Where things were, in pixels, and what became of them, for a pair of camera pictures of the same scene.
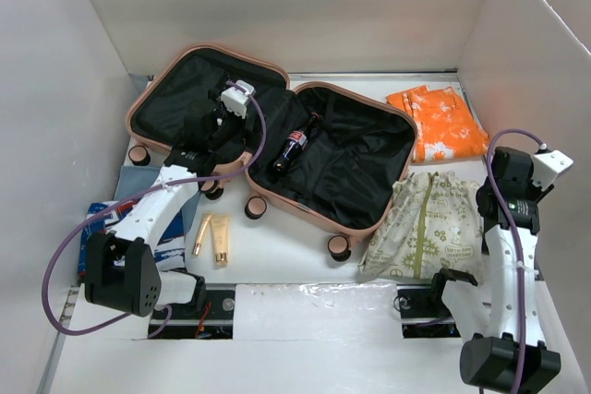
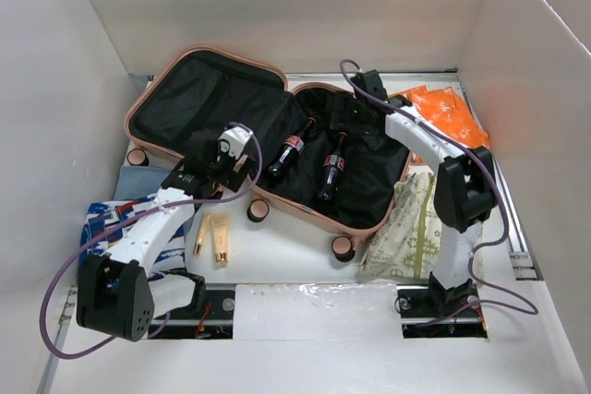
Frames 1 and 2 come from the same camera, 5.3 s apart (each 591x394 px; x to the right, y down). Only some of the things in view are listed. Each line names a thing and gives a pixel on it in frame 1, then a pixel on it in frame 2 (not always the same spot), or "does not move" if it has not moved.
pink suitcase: [329, 160] does not move
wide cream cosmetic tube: [220, 229] does not move
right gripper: [536, 193] → [345, 103]
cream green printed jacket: [432, 222] does not move
